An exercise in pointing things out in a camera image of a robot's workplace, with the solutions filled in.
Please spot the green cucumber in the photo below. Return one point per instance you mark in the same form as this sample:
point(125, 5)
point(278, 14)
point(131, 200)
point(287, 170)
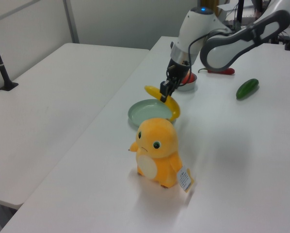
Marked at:
point(247, 88)

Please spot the yellow banana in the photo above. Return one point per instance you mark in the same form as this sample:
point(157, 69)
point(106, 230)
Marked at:
point(151, 91)

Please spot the red chili pepper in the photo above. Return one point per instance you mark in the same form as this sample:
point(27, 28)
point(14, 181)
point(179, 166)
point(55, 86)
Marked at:
point(220, 71)

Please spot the black pole with base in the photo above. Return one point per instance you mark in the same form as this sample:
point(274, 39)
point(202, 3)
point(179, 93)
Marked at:
point(0, 65)

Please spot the red apple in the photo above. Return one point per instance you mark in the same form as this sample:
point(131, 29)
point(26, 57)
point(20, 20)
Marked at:
point(189, 78)

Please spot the white paper hang tag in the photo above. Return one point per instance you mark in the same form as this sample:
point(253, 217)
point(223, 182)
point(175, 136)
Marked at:
point(185, 180)

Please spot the black background stand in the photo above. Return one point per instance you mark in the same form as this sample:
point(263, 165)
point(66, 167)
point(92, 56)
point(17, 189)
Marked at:
point(240, 12)

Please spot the small metal bowl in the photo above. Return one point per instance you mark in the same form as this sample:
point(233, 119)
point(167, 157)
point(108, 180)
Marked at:
point(189, 87)

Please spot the orange plush toy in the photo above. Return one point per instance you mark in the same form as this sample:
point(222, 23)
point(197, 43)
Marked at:
point(157, 136)

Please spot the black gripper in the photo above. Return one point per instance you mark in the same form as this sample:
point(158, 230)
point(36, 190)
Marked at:
point(177, 70)

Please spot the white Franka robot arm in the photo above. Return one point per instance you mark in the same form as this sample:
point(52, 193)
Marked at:
point(196, 29)

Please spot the grey aluminium partition post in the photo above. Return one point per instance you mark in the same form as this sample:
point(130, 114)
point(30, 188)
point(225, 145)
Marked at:
point(71, 21)

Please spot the pale green plastic plate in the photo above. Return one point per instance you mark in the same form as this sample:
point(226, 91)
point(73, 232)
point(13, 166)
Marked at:
point(147, 111)

